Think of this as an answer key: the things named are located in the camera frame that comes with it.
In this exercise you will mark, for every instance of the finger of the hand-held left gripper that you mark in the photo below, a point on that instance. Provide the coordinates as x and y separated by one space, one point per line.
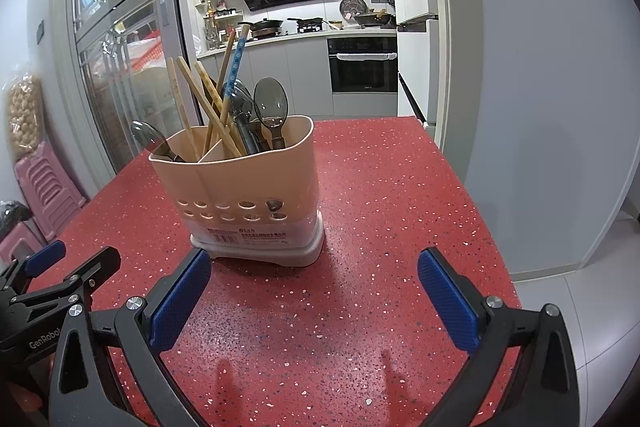
45 254
100 263

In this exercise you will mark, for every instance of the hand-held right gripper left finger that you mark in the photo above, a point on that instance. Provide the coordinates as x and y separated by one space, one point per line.
180 297

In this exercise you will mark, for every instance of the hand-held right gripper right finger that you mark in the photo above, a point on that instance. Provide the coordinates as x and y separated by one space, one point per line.
445 302

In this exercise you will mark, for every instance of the beige plastic utensil holder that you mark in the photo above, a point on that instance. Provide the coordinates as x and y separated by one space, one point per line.
250 177

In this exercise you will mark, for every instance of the blue patterned chopstick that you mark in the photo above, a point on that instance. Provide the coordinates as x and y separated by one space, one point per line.
235 72

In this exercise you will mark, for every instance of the small pink stool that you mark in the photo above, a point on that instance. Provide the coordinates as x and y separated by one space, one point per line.
15 242

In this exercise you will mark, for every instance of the black plastic bag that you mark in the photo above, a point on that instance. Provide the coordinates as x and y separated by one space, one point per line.
12 214

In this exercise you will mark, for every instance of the stack of pink stools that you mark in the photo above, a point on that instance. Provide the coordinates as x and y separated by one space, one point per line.
45 192

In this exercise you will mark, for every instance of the bag of round snacks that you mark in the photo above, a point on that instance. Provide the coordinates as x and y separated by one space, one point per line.
22 117

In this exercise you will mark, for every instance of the sliding glass door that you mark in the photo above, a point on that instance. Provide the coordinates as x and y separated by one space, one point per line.
167 57

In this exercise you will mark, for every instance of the red plastic basket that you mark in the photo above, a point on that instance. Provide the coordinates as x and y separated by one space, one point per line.
145 49

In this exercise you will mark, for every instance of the white refrigerator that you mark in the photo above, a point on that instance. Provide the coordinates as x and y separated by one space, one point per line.
415 72

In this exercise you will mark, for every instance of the black built-in oven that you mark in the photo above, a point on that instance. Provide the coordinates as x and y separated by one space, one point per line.
360 67

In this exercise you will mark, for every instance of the white kitchen counter cabinet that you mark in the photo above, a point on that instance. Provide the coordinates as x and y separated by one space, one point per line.
300 77

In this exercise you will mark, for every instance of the spice rack with bottles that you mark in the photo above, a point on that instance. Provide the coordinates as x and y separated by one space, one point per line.
220 24

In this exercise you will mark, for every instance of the black wok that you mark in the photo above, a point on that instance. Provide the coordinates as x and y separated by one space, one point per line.
266 26

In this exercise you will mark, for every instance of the metal wok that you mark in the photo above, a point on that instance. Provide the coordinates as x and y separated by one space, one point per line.
372 18

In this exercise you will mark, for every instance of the black wall switch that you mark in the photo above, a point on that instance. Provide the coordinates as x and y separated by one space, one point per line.
40 32

